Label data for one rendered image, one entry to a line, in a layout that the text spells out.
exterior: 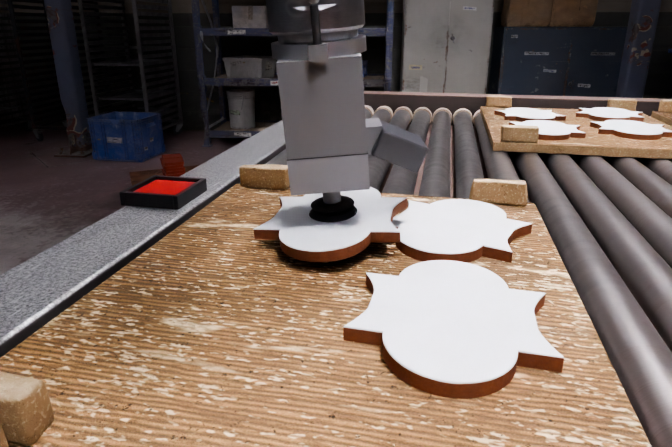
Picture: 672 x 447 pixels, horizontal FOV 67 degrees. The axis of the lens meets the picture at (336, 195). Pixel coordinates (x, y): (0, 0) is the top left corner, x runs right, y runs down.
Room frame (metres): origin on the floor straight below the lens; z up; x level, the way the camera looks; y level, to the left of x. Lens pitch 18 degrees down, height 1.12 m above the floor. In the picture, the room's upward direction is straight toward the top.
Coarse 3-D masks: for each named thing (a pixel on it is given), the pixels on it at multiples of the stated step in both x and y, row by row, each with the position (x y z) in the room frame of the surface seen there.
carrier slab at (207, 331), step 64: (256, 192) 0.56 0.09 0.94; (192, 256) 0.39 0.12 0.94; (256, 256) 0.39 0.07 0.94; (384, 256) 0.39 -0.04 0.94; (512, 256) 0.39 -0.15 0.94; (64, 320) 0.29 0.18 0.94; (128, 320) 0.29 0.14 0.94; (192, 320) 0.29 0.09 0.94; (256, 320) 0.29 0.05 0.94; (320, 320) 0.29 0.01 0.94; (576, 320) 0.29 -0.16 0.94; (64, 384) 0.23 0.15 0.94; (128, 384) 0.23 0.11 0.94; (192, 384) 0.23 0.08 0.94; (256, 384) 0.23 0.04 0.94; (320, 384) 0.23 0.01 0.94; (384, 384) 0.23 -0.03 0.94; (512, 384) 0.23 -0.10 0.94; (576, 384) 0.23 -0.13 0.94
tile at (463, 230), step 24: (408, 216) 0.45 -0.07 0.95; (432, 216) 0.45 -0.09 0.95; (456, 216) 0.45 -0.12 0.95; (480, 216) 0.45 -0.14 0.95; (504, 216) 0.45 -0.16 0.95; (408, 240) 0.40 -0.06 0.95; (432, 240) 0.40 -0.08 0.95; (456, 240) 0.40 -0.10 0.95; (480, 240) 0.40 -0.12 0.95; (504, 240) 0.40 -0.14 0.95
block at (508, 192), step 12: (480, 180) 0.52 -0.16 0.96; (492, 180) 0.52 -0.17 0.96; (504, 180) 0.52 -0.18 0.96; (516, 180) 0.52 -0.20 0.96; (480, 192) 0.52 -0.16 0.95; (492, 192) 0.52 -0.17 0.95; (504, 192) 0.51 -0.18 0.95; (516, 192) 0.51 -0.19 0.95; (504, 204) 0.51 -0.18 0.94; (516, 204) 0.51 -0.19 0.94
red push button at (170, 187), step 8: (152, 184) 0.61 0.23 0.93; (160, 184) 0.61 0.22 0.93; (168, 184) 0.61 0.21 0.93; (176, 184) 0.61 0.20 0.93; (184, 184) 0.61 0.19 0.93; (144, 192) 0.58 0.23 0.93; (152, 192) 0.58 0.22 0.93; (160, 192) 0.58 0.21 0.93; (168, 192) 0.58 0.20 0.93; (176, 192) 0.58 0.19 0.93
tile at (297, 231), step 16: (352, 192) 0.47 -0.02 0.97; (368, 192) 0.47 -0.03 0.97; (288, 208) 0.44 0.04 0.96; (304, 208) 0.44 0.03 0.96; (368, 208) 0.43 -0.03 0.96; (384, 208) 0.42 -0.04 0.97; (400, 208) 0.44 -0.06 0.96; (272, 224) 0.41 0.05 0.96; (288, 224) 0.40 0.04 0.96; (304, 224) 0.40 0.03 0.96; (320, 224) 0.40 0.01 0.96; (336, 224) 0.40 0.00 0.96; (352, 224) 0.39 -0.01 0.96; (368, 224) 0.39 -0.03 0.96; (384, 224) 0.39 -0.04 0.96; (288, 240) 0.37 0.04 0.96; (304, 240) 0.37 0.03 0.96; (320, 240) 0.37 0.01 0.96; (336, 240) 0.37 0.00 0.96; (352, 240) 0.36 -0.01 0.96; (368, 240) 0.37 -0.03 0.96; (384, 240) 0.38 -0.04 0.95; (304, 256) 0.36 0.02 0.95; (320, 256) 0.35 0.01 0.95; (336, 256) 0.35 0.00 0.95
